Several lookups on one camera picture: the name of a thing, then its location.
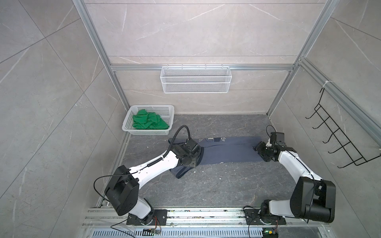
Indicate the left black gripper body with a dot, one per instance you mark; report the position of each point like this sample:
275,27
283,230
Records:
193,160

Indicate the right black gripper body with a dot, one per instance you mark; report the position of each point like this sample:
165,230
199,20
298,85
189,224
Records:
264,150

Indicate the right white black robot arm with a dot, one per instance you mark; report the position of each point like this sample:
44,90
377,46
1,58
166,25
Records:
313,197

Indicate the blue-grey tank top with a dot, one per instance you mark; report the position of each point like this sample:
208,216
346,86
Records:
228,149

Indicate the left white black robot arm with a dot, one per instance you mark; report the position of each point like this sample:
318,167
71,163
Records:
124,185

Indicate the white plastic laundry basket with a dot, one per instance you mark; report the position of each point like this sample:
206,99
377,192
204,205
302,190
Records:
166,112

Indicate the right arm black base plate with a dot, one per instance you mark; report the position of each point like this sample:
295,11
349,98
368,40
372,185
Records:
257,217

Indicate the white wire mesh shelf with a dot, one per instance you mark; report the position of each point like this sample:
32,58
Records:
200,79

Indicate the black wire hook rack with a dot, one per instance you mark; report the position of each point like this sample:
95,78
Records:
344,142

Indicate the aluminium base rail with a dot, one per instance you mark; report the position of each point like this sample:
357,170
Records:
204,222

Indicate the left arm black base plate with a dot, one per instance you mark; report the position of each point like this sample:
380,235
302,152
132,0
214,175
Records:
156,217

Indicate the green tank top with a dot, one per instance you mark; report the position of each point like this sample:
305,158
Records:
144,120

